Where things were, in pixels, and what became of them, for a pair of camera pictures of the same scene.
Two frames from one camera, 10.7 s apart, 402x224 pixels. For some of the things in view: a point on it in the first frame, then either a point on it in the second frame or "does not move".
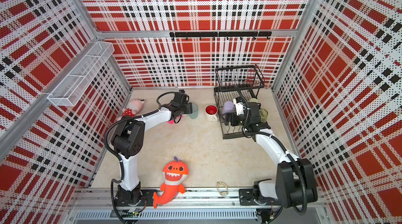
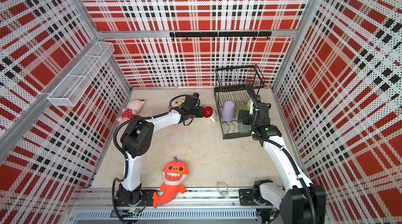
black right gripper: x=233 y=121 → x=246 y=115
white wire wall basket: x=73 y=86 does not move
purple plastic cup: x=229 y=107 does not move
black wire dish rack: x=234 y=85 does not move
